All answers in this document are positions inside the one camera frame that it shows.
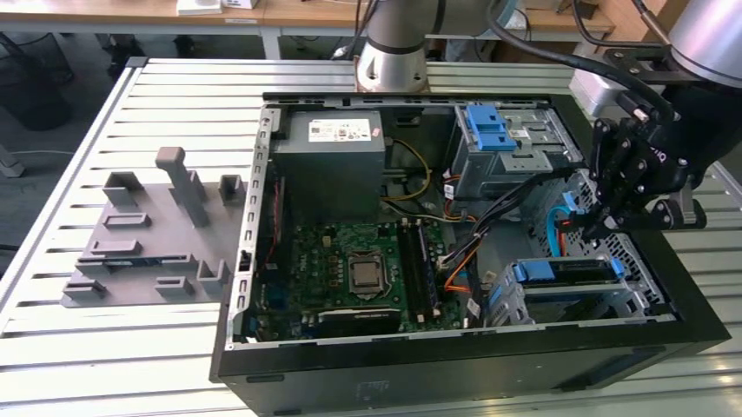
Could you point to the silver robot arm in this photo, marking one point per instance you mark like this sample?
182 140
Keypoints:
394 65

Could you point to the grey parts rack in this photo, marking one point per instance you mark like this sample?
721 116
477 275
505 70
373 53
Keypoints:
169 234

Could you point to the RAM stick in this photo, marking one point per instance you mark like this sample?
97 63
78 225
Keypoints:
431 282
134 262

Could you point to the grey stand foot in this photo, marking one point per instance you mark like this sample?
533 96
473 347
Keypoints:
9 165

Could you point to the black camera bracket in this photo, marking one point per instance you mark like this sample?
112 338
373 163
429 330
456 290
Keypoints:
639 65

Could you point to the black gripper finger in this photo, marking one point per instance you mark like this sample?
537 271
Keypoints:
661 217
624 174

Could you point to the wooden cabinet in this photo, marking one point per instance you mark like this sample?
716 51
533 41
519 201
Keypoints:
627 21

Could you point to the grey power supply unit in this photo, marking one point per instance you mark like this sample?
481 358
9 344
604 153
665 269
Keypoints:
330 182

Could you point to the CPU socket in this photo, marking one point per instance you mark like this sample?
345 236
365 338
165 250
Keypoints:
366 253

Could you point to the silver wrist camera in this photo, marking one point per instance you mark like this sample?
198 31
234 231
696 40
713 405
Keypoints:
597 97

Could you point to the green motherboard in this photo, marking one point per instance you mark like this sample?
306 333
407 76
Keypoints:
372 236

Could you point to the hard disk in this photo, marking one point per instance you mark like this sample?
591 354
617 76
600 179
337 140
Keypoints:
536 271

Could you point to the small white box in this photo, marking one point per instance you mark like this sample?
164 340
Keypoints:
241 4

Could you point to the black open PC case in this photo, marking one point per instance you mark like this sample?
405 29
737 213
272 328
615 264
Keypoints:
407 378

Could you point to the grey disk bay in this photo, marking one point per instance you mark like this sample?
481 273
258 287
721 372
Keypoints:
511 304

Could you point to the black mesh bin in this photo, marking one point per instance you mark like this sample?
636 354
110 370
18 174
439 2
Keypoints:
41 87

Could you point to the wooden desk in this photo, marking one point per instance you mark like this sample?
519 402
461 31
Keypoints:
117 13

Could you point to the black graphics card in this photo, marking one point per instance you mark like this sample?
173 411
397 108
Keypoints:
360 323

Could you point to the silver CPU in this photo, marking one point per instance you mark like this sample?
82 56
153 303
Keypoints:
365 273

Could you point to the blue plastic drive latch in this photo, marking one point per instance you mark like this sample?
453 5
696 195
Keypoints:
491 139

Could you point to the large white box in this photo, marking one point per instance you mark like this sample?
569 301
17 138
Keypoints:
201 8

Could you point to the grey metal drive cage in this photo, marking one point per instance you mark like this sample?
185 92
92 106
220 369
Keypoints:
481 174

